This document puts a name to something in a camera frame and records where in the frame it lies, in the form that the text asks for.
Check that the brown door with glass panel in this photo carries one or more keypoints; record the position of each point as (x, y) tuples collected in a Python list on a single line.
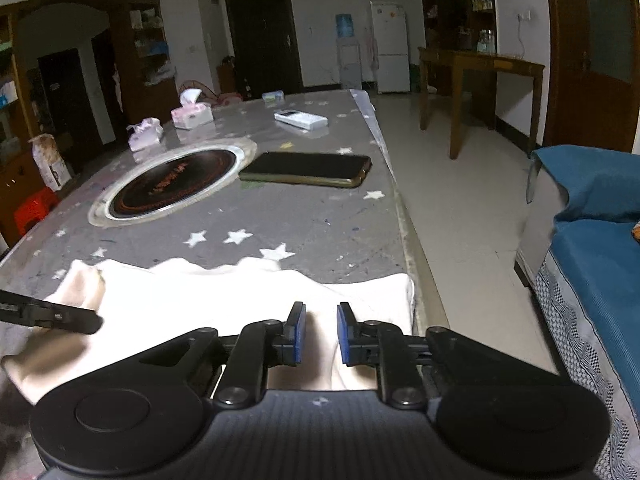
[(590, 60)]

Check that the white wall socket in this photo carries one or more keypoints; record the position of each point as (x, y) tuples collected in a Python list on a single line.
[(524, 15)]

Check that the cream garment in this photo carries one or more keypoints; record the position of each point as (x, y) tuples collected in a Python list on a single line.
[(200, 300)]

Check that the white refrigerator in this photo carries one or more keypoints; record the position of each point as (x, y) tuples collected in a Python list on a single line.
[(390, 45)]

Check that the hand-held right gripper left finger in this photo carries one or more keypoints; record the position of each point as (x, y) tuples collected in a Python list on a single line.
[(300, 335)]

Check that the red plastic stool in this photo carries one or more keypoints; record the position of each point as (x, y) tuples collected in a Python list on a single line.
[(35, 210)]

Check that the black smartphone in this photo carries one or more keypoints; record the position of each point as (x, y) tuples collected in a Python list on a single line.
[(305, 169)]

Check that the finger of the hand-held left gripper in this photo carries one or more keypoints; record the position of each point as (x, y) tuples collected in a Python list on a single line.
[(65, 317)]

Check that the white and orange bag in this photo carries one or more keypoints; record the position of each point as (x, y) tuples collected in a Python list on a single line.
[(49, 165)]

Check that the pink tissue pack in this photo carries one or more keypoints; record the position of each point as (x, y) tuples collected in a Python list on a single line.
[(145, 135)]

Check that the dark wooden shelf cabinet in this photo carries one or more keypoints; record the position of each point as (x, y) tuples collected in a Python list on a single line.
[(455, 10)]

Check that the wooden display cabinet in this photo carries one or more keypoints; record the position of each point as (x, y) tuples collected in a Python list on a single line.
[(15, 125)]

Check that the wooden side table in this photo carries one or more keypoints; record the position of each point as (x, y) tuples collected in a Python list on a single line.
[(480, 62)]

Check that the water dispenser with blue bottle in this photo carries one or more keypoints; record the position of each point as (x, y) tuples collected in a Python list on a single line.
[(348, 55)]

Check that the dark wooden door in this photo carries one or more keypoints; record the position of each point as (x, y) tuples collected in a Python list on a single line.
[(265, 40)]

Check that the pink tissue box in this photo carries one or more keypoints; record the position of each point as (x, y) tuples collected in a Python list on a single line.
[(192, 114)]

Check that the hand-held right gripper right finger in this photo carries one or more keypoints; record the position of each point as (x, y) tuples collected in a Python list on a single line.
[(343, 335)]

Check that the grey star-print tablecloth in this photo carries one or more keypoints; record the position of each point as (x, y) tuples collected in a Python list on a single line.
[(310, 230)]

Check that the white remote control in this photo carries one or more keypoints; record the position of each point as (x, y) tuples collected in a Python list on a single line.
[(300, 120)]

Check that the tall wooden shelf cabinet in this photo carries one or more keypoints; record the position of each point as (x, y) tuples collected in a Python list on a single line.
[(147, 60)]

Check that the blue covered sofa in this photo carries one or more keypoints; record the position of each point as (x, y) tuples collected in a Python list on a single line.
[(595, 260)]

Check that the round black induction cooktop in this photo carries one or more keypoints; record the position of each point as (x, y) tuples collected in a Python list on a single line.
[(170, 185)]

